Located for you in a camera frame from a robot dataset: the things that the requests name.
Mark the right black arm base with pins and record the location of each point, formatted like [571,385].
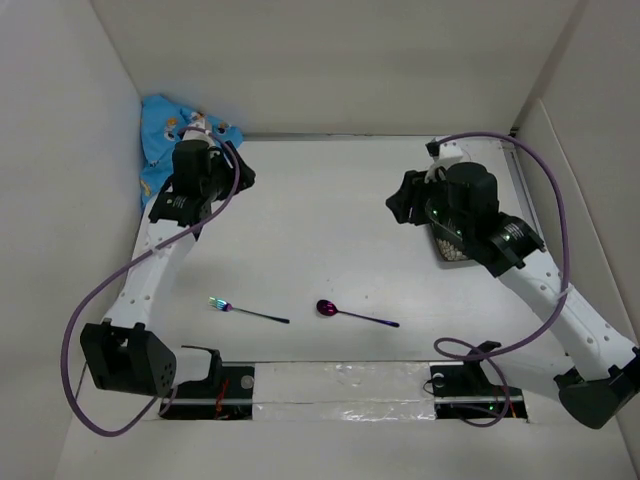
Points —
[461,391]

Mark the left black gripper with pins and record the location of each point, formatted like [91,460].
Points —
[224,159]

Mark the blue cartoon placemat cloth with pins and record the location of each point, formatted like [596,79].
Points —
[161,120]

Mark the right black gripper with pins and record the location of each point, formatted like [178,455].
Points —
[412,192]

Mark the iridescent fork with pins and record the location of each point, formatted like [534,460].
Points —
[225,306]

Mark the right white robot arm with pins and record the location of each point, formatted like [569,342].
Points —
[577,357]

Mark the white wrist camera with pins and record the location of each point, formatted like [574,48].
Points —
[197,126]
[447,153]

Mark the black floral square plate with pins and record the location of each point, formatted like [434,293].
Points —
[450,245]

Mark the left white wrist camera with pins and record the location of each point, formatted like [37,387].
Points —
[197,126]

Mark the purple iridescent spoon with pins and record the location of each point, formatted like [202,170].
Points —
[327,308]

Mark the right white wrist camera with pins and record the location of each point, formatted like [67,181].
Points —
[447,153]

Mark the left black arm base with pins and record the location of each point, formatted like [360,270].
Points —
[225,394]

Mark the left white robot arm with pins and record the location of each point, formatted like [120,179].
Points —
[125,352]

